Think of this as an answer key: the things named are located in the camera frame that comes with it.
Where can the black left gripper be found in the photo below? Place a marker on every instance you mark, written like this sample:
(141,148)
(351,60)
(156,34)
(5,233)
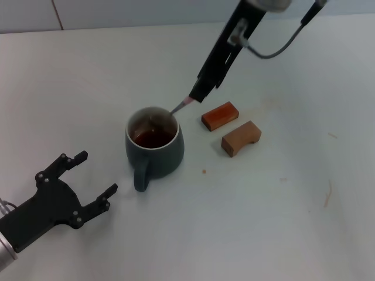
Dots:
(49,205)

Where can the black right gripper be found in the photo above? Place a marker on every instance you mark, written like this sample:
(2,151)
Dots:
(222,44)

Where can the dark grey ceramic mug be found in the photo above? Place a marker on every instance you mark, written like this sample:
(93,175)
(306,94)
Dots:
(164,164)

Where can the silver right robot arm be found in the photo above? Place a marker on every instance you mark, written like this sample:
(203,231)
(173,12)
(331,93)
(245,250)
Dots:
(272,4)

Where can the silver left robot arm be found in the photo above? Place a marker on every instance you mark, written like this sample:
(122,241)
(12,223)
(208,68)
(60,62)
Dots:
(6,251)

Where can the reddish brown wooden block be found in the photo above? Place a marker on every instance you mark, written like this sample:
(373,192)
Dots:
(219,115)

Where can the light brown arched wooden block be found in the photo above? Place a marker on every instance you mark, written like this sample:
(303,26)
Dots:
(238,137)

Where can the dark brown tea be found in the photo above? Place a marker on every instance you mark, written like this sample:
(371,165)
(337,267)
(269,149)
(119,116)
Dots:
(152,140)

